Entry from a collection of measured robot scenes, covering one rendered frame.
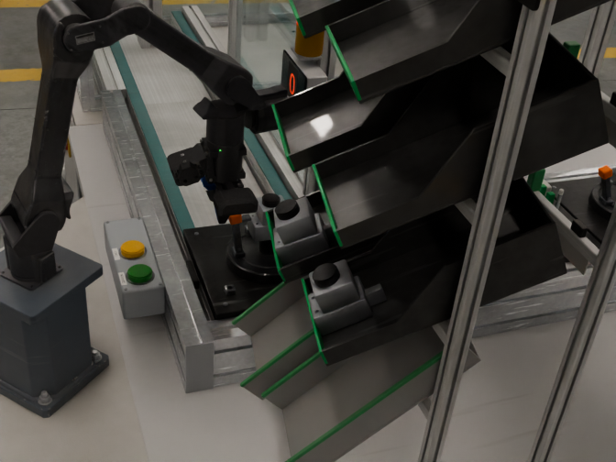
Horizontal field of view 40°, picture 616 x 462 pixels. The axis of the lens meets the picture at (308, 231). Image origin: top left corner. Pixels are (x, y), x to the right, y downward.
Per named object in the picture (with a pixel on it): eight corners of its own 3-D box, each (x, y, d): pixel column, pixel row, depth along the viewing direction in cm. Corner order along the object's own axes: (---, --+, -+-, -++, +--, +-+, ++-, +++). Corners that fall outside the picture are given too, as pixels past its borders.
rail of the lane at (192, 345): (185, 393, 132) (185, 342, 126) (103, 128, 200) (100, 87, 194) (219, 387, 134) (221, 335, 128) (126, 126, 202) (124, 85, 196)
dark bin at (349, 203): (341, 250, 84) (315, 193, 80) (318, 181, 95) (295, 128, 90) (609, 143, 82) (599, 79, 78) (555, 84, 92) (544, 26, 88)
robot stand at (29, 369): (-25, 380, 131) (-45, 279, 120) (43, 329, 142) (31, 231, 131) (46, 420, 126) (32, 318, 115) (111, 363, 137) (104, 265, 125)
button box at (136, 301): (124, 321, 139) (122, 291, 136) (104, 247, 155) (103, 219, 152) (166, 313, 142) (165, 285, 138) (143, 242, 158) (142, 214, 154)
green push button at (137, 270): (130, 289, 138) (129, 280, 137) (126, 274, 141) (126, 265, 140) (154, 285, 139) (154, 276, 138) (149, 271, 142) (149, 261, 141)
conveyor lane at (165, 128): (215, 365, 138) (217, 319, 133) (129, 126, 202) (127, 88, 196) (375, 336, 147) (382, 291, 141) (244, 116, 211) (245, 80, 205)
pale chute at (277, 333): (262, 401, 115) (239, 386, 113) (251, 336, 126) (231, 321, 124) (424, 281, 108) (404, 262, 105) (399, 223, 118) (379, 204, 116)
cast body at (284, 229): (283, 266, 107) (262, 225, 103) (280, 245, 110) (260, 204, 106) (346, 244, 106) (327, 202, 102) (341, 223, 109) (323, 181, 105)
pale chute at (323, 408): (297, 488, 104) (273, 473, 102) (282, 408, 114) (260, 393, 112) (481, 360, 96) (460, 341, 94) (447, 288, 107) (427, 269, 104)
